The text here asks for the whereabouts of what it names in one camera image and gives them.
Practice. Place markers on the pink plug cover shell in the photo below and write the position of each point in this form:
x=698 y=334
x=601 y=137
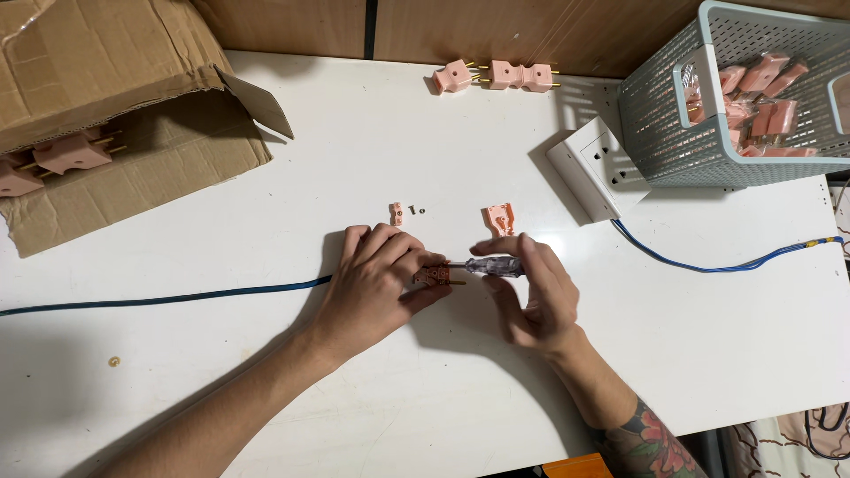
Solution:
x=500 y=219

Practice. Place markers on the orange box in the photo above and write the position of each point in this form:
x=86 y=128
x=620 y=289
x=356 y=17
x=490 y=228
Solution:
x=578 y=467

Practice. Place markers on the person's left hand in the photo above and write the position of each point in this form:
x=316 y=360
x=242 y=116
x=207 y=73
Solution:
x=362 y=292

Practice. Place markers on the pink two-pin plug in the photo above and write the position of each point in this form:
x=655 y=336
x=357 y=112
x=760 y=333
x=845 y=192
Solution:
x=70 y=154
x=538 y=78
x=16 y=178
x=504 y=74
x=453 y=77

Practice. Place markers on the person's right hand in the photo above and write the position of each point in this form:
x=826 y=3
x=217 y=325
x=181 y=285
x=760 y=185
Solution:
x=544 y=299

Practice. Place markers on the grey plastic basket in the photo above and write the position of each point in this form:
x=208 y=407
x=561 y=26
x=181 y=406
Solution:
x=664 y=133

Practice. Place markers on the patterned cloth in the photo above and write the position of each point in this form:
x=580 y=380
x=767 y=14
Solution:
x=783 y=448

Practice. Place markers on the pink plug base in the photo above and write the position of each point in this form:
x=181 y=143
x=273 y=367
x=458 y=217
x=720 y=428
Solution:
x=438 y=274

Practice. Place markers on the white wall socket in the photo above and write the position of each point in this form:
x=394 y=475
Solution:
x=594 y=172

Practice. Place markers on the heap of bagged pink plugs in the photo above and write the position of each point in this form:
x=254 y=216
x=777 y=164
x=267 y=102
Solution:
x=763 y=106

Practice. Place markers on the brown cardboard box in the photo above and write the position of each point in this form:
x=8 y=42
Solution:
x=99 y=60

